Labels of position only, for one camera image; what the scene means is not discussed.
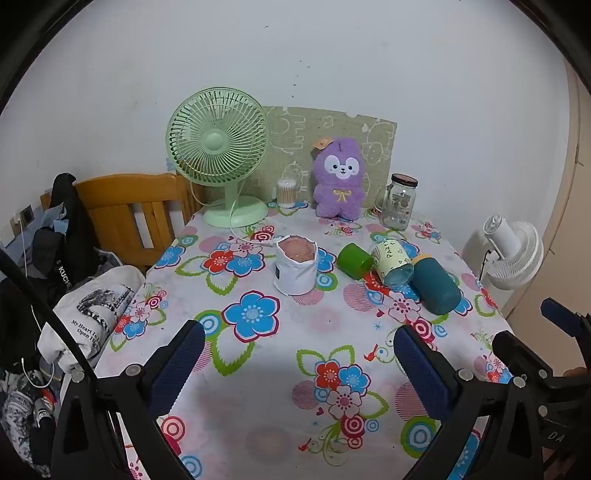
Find white printed tote bag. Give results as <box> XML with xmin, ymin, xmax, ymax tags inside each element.
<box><xmin>37</xmin><ymin>267</ymin><xmax>146</xmax><ymax>376</ymax></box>

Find cotton swab container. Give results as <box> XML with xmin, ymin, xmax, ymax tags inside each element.
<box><xmin>276</xmin><ymin>178</ymin><xmax>300</xmax><ymax>207</ymax></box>

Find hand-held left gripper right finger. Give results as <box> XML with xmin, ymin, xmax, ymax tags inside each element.
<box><xmin>394</xmin><ymin>325</ymin><xmax>544</xmax><ymax>480</ymax></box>

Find white paper bag cup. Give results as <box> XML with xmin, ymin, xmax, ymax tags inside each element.
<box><xmin>276</xmin><ymin>234</ymin><xmax>318</xmax><ymax>296</ymax></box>

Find thick black cable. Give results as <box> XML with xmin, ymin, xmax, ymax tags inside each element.
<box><xmin>0</xmin><ymin>249</ymin><xmax>100</xmax><ymax>385</ymax></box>

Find green patterned foam mat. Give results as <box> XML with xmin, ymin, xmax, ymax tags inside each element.
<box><xmin>240</xmin><ymin>106</ymin><xmax>398</xmax><ymax>217</ymax></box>

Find white fan cable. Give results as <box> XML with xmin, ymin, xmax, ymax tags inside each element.
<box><xmin>228</xmin><ymin>194</ymin><xmax>279</xmax><ymax>245</ymax></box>

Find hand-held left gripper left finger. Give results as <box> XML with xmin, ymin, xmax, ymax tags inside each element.
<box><xmin>51</xmin><ymin>320</ymin><xmax>206</xmax><ymax>480</ymax></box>

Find floral tablecloth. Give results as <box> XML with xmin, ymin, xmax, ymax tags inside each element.
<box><xmin>92</xmin><ymin>200</ymin><xmax>515</xmax><ymax>480</ymax></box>

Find patterned cup with teal rim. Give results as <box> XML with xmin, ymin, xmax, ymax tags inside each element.
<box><xmin>372</xmin><ymin>239</ymin><xmax>415</xmax><ymax>287</ymax></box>

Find dark cloth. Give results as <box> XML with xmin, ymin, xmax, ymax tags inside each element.
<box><xmin>0</xmin><ymin>277</ymin><xmax>49</xmax><ymax>372</ymax></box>

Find glass jar with lid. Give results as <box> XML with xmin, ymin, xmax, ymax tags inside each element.
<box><xmin>376</xmin><ymin>173</ymin><xmax>419</xmax><ymax>230</ymax></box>

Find patterned cloth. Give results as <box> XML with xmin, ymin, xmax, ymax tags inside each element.
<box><xmin>0</xmin><ymin>369</ymin><xmax>61</xmax><ymax>479</ymax></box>

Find blue garment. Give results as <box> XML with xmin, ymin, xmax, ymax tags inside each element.
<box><xmin>0</xmin><ymin>205</ymin><xmax>70</xmax><ymax>282</ymax></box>

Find purple plush toy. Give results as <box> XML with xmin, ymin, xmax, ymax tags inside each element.
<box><xmin>312</xmin><ymin>135</ymin><xmax>369</xmax><ymax>220</ymax></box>

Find green cup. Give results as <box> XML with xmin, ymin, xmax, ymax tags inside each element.
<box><xmin>336</xmin><ymin>243</ymin><xmax>374</xmax><ymax>278</ymax></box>

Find black jacket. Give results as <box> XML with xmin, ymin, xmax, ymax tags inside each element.
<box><xmin>32</xmin><ymin>173</ymin><xmax>103</xmax><ymax>296</ymax></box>

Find green desk fan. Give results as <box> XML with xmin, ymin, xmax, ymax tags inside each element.
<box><xmin>165</xmin><ymin>89</ymin><xmax>271</xmax><ymax>228</ymax></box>

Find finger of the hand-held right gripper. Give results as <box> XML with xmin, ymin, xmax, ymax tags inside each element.
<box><xmin>491</xmin><ymin>330</ymin><xmax>556</xmax><ymax>384</ymax></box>
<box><xmin>541</xmin><ymin>298</ymin><xmax>591</xmax><ymax>352</ymax></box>

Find dark teal cup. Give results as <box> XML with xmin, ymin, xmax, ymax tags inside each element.
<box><xmin>410</xmin><ymin>256</ymin><xmax>462</xmax><ymax>316</ymax></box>

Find white circulator fan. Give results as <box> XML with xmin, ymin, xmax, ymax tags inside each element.
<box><xmin>480</xmin><ymin>213</ymin><xmax>544</xmax><ymax>291</ymax></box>

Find wooden chair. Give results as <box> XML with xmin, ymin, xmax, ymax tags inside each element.
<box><xmin>39</xmin><ymin>173</ymin><xmax>206</xmax><ymax>268</ymax></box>

